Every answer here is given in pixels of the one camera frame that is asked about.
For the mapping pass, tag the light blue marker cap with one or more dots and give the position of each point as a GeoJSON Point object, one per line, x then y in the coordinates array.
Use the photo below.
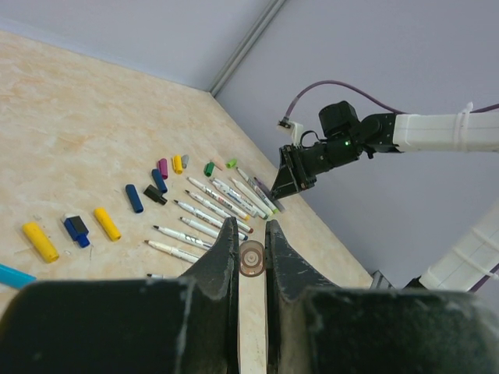
{"type": "Point", "coordinates": [15, 278]}

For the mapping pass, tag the yellow slim marker cap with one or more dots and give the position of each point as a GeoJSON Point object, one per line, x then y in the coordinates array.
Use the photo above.
{"type": "Point", "coordinates": [177, 164]}

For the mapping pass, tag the yellow capped clear pen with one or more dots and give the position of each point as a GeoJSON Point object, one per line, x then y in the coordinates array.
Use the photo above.
{"type": "Point", "coordinates": [172, 251]}

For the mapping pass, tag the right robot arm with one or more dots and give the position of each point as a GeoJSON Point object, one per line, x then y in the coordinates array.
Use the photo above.
{"type": "Point", "coordinates": [473, 260]}

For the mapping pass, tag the lime green capped marker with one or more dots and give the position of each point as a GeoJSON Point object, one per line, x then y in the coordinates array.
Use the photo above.
{"type": "Point", "coordinates": [257, 190]}

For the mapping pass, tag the dark blue marker cap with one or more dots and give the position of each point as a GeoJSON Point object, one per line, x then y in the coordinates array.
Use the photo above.
{"type": "Point", "coordinates": [134, 198]}

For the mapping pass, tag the dark green capped marker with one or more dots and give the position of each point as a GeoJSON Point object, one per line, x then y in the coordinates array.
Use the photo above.
{"type": "Point", "coordinates": [260, 213]}

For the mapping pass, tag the orange capped white marker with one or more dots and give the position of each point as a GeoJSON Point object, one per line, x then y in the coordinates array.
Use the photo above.
{"type": "Point", "coordinates": [234, 196]}

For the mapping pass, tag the yellow clear-pen cap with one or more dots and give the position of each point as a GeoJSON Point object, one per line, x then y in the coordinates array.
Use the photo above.
{"type": "Point", "coordinates": [107, 224]}

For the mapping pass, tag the dark green marker cap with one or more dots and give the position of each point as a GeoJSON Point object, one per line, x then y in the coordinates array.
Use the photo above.
{"type": "Point", "coordinates": [209, 169]}

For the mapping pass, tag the pink capped white marker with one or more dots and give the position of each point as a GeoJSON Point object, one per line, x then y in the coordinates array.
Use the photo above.
{"type": "Point", "coordinates": [252, 196]}

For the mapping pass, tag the magenta marker cap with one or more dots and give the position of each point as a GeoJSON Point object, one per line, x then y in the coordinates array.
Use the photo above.
{"type": "Point", "coordinates": [162, 166]}

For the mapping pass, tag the black eraser-cap white marker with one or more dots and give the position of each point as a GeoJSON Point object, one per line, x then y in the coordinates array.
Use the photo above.
{"type": "Point", "coordinates": [204, 229]}

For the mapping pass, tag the purple grey marker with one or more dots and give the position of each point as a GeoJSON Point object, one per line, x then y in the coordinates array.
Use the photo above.
{"type": "Point", "coordinates": [267, 192]}

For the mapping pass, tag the lime green marker cap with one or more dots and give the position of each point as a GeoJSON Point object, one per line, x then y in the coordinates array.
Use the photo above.
{"type": "Point", "coordinates": [231, 163]}

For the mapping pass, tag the black eraser cap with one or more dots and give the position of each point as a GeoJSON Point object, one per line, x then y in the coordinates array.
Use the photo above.
{"type": "Point", "coordinates": [154, 194]}

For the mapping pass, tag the right corner aluminium post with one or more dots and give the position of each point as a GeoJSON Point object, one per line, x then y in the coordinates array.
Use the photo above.
{"type": "Point", "coordinates": [245, 46]}

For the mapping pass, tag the blue eraser-cap white marker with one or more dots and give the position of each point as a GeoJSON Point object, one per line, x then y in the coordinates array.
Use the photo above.
{"type": "Point", "coordinates": [156, 276]}

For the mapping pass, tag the yellow capped slim marker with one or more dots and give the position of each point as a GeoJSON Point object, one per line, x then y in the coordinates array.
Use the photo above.
{"type": "Point", "coordinates": [222, 200]}

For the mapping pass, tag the magenta capped white marker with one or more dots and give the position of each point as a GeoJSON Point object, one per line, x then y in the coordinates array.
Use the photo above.
{"type": "Point", "coordinates": [219, 211]}

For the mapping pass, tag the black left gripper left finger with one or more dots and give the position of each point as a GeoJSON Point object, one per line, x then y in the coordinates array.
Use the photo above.
{"type": "Point", "coordinates": [185, 324]}

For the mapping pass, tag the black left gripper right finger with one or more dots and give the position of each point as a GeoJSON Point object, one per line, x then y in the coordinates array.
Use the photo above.
{"type": "Point", "coordinates": [315, 326]}

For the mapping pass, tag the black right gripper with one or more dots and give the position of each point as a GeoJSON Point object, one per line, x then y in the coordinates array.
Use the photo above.
{"type": "Point", "coordinates": [299, 166]}

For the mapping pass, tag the grey marker cap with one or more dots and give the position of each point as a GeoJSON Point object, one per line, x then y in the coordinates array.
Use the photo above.
{"type": "Point", "coordinates": [185, 160]}

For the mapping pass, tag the dark blue capped marker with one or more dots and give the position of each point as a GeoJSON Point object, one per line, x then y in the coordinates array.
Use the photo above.
{"type": "Point", "coordinates": [188, 239]}

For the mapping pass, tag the navy capped white marker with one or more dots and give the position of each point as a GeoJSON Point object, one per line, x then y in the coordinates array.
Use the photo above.
{"type": "Point", "coordinates": [199, 214]}

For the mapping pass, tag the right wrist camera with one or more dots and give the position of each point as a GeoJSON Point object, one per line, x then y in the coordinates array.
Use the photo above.
{"type": "Point", "coordinates": [294, 129]}

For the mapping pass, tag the navy marker cap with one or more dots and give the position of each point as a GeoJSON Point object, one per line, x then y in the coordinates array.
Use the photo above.
{"type": "Point", "coordinates": [159, 181]}

